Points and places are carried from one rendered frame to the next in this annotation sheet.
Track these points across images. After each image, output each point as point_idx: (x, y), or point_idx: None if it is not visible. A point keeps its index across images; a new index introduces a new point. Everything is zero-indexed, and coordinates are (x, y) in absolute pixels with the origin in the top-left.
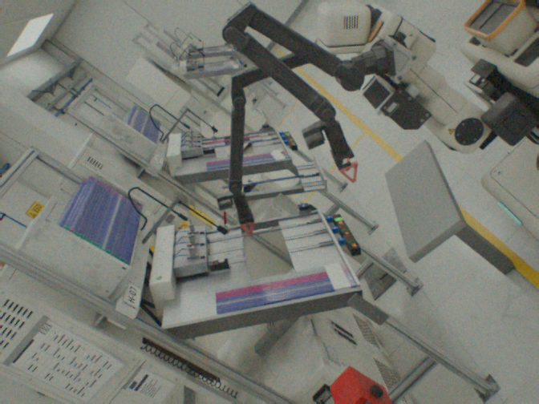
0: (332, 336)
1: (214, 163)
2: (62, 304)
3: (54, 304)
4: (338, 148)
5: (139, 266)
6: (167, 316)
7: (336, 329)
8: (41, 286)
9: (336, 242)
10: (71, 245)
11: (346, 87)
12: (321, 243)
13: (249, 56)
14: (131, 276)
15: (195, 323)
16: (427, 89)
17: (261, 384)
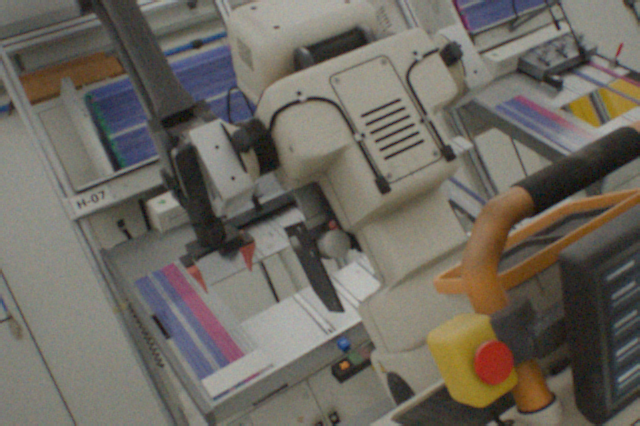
0: (292, 424)
1: (521, 104)
2: (69, 161)
3: (60, 157)
4: (194, 233)
5: (152, 176)
6: (128, 243)
7: (326, 424)
8: (67, 134)
9: (324, 339)
10: (77, 116)
11: (161, 160)
12: (328, 322)
13: (104, 27)
14: (122, 181)
15: (113, 272)
16: (375, 265)
17: (159, 381)
